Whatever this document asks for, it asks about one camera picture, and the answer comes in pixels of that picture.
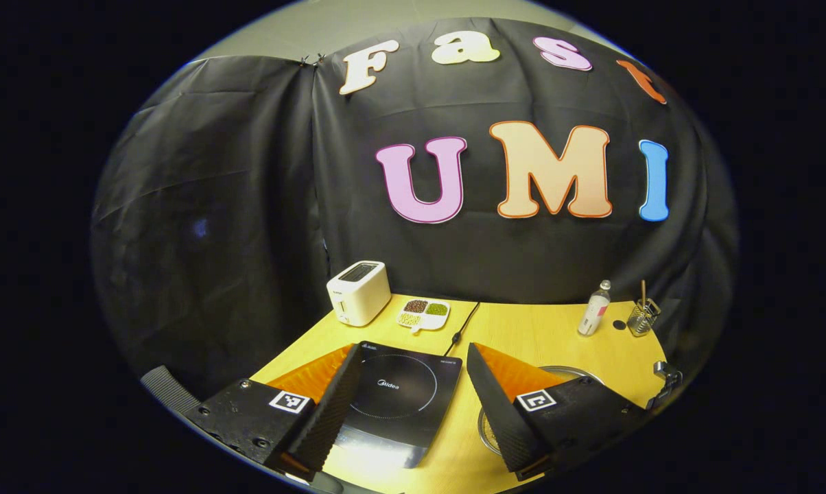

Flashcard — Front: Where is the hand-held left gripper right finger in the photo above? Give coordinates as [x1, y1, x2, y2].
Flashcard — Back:
[467, 342, 650, 481]

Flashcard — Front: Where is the steel pot with beans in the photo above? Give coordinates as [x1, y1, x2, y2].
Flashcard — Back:
[477, 366, 606, 457]

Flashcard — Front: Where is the black power cable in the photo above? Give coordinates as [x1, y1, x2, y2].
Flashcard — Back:
[443, 302, 481, 357]

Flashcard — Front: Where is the white divided dish with beans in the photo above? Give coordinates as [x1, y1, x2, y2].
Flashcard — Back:
[397, 298, 451, 334]

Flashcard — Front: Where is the dark ribbed band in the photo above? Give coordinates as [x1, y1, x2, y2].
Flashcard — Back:
[141, 366, 201, 416]

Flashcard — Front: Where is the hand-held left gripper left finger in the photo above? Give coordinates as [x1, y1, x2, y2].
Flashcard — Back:
[183, 343, 364, 481]

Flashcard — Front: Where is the black induction cooktop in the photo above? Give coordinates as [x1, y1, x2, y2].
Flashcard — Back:
[331, 341, 463, 469]

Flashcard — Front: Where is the clear holder with wooden stick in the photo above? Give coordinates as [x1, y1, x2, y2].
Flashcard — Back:
[627, 280, 662, 338]

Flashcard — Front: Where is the white toaster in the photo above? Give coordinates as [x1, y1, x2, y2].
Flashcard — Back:
[326, 261, 392, 327]

